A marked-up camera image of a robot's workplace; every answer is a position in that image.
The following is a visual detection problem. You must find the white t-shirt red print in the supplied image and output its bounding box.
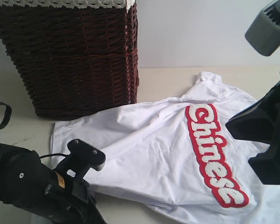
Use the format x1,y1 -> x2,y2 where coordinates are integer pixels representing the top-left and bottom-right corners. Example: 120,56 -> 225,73
51,72 -> 280,224

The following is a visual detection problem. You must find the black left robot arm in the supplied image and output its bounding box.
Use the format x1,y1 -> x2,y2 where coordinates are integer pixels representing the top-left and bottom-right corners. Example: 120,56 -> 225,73
0,139 -> 106,224

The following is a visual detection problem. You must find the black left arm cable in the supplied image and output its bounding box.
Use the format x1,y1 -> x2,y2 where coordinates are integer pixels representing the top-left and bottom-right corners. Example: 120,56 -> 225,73
0,101 -> 70,159

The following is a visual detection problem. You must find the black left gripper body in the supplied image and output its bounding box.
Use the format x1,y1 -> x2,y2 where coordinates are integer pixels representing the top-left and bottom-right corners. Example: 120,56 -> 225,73
44,180 -> 106,224

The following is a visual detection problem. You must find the dark brown wicker basket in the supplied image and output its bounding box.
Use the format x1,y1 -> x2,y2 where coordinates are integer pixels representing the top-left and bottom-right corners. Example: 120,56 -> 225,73
0,3 -> 139,120

